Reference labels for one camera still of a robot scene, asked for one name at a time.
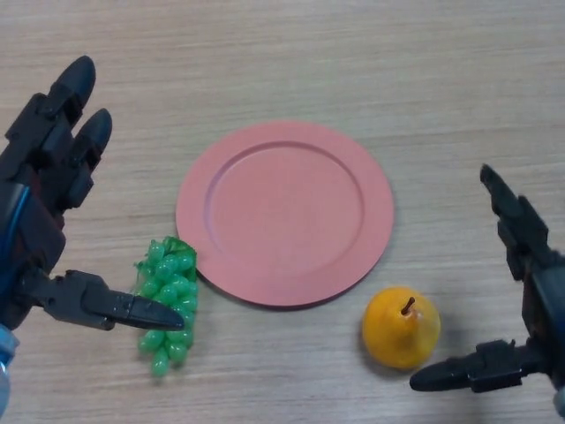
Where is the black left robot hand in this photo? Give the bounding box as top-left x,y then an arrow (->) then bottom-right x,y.
0,55 -> 185,332

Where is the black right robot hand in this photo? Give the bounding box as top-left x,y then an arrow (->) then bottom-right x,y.
409,163 -> 565,394

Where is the yellow pear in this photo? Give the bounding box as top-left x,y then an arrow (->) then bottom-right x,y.
361,285 -> 441,370

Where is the pink round plate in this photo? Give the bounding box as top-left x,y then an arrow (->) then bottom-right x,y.
175,122 -> 395,309

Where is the green grape bunch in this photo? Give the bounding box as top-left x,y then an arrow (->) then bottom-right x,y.
132,236 -> 199,379

